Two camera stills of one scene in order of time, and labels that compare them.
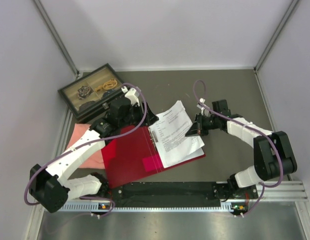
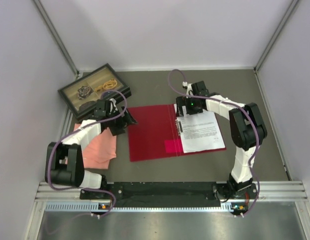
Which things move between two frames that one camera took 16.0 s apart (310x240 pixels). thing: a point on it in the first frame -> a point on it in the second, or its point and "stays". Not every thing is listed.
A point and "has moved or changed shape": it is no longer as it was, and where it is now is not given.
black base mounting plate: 178,194 stays
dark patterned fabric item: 84,91 stays
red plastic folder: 131,154 -> 156,134
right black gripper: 195,130 -> 183,101
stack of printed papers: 168,136 has moved or changed shape
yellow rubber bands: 108,85 stays
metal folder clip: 153,137 -> 179,127
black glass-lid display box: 92,92 stays
